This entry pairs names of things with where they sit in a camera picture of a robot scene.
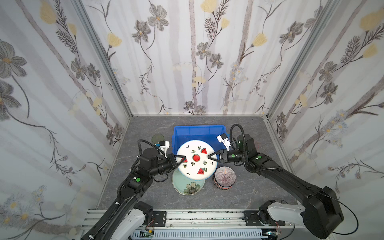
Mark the black mounting plate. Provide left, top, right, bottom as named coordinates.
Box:
left=244, top=211, right=286, bottom=227
left=146, top=211, right=167, bottom=228

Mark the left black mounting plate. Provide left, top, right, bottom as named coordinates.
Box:
left=146, top=211, right=167, bottom=228

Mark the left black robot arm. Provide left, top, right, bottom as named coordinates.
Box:
left=81, top=140, right=187, bottom=240

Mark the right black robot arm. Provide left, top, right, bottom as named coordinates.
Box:
left=208, top=124, right=344, bottom=240

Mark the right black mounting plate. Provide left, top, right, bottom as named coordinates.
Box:
left=244, top=211, right=286, bottom=227

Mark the white slotted cable duct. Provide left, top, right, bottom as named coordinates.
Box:
left=130, top=229, right=268, bottom=240

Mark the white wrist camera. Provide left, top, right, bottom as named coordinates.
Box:
left=217, top=133, right=232, bottom=151
left=159, top=141, right=170, bottom=156

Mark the green glass cup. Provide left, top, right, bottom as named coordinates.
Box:
left=151, top=134, right=165, bottom=145

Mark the green flower plate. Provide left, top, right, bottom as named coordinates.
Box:
left=172, top=169, right=206, bottom=196

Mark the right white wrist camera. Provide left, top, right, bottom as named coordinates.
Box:
left=217, top=133, right=232, bottom=151

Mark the purple striped top bowl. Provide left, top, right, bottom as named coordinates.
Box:
left=213, top=167, right=237, bottom=186

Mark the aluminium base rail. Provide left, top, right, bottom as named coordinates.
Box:
left=79, top=208, right=331, bottom=240

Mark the white watermelon plate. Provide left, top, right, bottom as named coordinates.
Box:
left=177, top=140, right=218, bottom=180

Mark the red patterned bottom bowl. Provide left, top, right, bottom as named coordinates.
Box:
left=213, top=179, right=235, bottom=190

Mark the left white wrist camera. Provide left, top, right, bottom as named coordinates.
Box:
left=159, top=141, right=170, bottom=156

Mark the blue plastic bin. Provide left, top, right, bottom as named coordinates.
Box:
left=172, top=125, right=227, bottom=154

